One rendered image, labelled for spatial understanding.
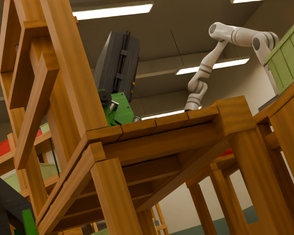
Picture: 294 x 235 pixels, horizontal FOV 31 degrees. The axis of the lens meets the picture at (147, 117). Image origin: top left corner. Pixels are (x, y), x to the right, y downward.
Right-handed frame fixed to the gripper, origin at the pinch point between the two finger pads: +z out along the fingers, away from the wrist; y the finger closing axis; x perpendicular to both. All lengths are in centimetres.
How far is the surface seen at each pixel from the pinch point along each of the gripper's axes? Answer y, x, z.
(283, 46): 95, 1, 1
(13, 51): -53, -103, -38
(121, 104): -3.3, -36.1, -5.1
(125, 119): -0.8, -31.7, 3.2
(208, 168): -2.0, 17.2, 11.2
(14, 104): -51, -89, -5
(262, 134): 44, 22, 8
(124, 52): -3, -43, -35
